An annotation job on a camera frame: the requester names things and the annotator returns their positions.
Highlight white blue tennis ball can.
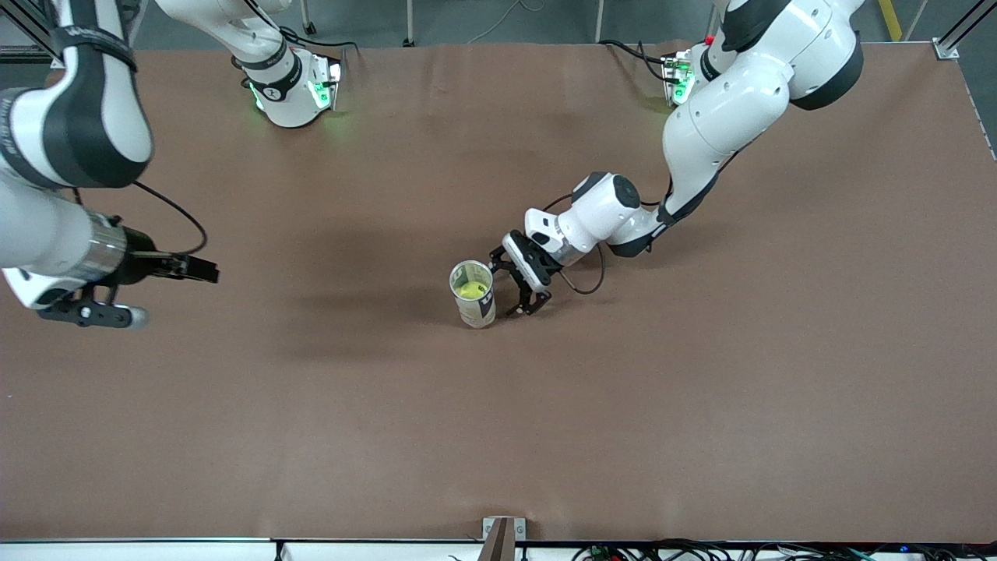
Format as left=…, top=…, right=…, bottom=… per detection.
left=449, top=260, right=497, bottom=330

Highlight metal base connector bracket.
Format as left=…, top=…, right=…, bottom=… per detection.
left=661, top=51, right=696, bottom=106
left=308, top=55, right=343, bottom=111

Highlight aluminium frame corner post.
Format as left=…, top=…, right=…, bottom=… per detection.
left=0, top=0, right=67, bottom=69
left=932, top=0, right=997, bottom=61

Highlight black base cable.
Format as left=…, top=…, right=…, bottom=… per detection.
left=598, top=39, right=671, bottom=83
left=277, top=26, right=361, bottom=63

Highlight table edge clamp bracket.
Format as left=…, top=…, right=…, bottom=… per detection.
left=481, top=517, right=527, bottom=561

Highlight white floor cable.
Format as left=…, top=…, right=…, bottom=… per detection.
left=467, top=0, right=548, bottom=44

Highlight tangled black cables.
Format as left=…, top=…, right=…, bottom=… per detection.
left=572, top=538, right=997, bottom=561

